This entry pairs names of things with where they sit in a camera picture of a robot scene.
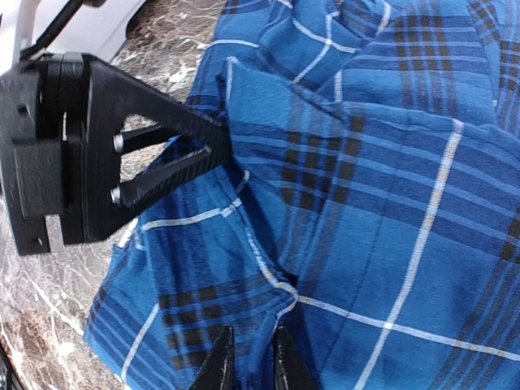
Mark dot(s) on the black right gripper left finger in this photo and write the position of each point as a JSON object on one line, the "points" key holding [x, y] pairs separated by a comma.
{"points": [[218, 370]]}

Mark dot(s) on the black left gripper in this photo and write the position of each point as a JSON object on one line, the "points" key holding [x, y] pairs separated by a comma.
{"points": [[66, 122]]}

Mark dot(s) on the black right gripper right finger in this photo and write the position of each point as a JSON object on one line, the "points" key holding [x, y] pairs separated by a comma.
{"points": [[290, 370]]}

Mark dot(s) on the blue plaid long sleeve shirt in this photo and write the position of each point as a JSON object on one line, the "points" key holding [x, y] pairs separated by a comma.
{"points": [[371, 206]]}

